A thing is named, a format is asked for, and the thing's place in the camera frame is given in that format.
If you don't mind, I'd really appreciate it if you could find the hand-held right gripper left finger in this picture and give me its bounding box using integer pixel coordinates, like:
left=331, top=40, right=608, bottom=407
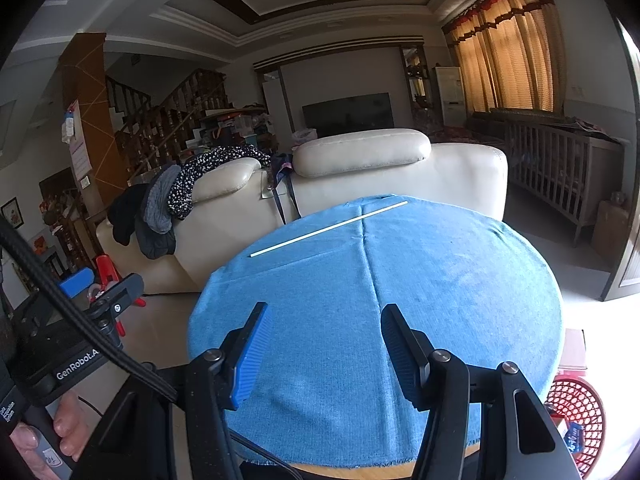
left=95, top=301, right=274, bottom=480

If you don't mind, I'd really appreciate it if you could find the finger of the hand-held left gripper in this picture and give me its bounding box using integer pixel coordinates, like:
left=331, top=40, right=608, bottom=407
left=86, top=273, right=145, bottom=317

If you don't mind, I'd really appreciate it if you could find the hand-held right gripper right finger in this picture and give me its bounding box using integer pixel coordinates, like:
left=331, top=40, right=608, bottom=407
left=380, top=304, right=581, bottom=480

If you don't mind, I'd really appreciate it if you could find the red plastic basket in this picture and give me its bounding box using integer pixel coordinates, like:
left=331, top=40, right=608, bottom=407
left=542, top=375, right=607, bottom=478

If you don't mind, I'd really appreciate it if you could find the blue toothpaste box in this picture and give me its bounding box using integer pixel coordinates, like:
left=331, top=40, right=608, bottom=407
left=560, top=420, right=586, bottom=453

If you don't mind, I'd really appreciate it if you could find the person's left hand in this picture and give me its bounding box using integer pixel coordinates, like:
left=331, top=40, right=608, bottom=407
left=7, top=391, right=101, bottom=480

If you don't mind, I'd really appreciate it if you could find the red and blue toy scooter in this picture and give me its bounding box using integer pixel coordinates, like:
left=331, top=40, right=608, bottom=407
left=59, top=254, right=148, bottom=341

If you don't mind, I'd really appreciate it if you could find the black garment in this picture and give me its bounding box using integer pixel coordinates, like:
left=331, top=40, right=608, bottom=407
left=107, top=182, right=151, bottom=247

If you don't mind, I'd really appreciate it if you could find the blue tablecloth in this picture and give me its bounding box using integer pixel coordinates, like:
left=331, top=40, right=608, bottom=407
left=187, top=194, right=563, bottom=467

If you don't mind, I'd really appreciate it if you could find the dark wooden shelf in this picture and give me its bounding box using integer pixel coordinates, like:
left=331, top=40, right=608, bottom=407
left=37, top=170, right=101, bottom=281

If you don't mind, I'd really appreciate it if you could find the grey knitted garment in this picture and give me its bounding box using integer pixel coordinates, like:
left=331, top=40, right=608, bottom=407
left=135, top=164, right=182, bottom=258

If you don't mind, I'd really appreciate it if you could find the thin white rod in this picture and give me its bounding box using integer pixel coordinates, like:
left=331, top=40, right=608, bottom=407
left=250, top=200, right=408, bottom=258

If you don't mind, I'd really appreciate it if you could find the black white floral cloth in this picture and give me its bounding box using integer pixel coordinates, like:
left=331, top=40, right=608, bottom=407
left=167, top=144, right=271, bottom=221

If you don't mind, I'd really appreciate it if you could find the flat cardboard box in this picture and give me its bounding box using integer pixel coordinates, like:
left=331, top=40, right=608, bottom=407
left=555, top=329, right=588, bottom=373

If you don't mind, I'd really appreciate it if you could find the wooden staircase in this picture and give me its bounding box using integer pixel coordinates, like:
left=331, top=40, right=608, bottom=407
left=105, top=67, right=231, bottom=181

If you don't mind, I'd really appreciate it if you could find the cream leather sofa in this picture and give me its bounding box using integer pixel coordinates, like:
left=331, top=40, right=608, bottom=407
left=95, top=129, right=508, bottom=296

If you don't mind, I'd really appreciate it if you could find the cluttered storage pile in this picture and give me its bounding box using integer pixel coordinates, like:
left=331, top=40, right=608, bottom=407
left=200, top=107, right=273, bottom=153

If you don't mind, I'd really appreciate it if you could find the wooden baby crib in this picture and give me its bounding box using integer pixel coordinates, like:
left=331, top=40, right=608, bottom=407
left=490, top=107, right=628, bottom=247

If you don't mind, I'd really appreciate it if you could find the black television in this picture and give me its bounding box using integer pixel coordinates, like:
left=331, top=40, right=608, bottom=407
left=302, top=92, right=393, bottom=133

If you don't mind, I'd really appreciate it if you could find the white standing air conditioner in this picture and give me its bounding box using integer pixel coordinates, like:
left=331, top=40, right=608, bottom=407
left=432, top=66, right=466, bottom=128

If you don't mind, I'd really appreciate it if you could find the wooden display cabinet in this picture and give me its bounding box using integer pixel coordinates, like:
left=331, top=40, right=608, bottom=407
left=400, top=45, right=433, bottom=111

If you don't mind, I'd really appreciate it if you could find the yellow curtain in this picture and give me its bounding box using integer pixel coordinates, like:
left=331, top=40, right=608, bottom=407
left=442, top=0, right=568, bottom=113

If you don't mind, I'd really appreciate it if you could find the black braided cable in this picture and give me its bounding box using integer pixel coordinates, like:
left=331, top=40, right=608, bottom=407
left=0, top=217, right=178, bottom=403

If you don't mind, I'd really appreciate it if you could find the wall calendar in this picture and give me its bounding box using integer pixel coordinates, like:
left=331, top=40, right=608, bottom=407
left=60, top=100, right=93, bottom=191

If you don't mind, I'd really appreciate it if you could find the dark blue strap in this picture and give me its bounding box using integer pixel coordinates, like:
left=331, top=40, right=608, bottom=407
left=269, top=155, right=302, bottom=226

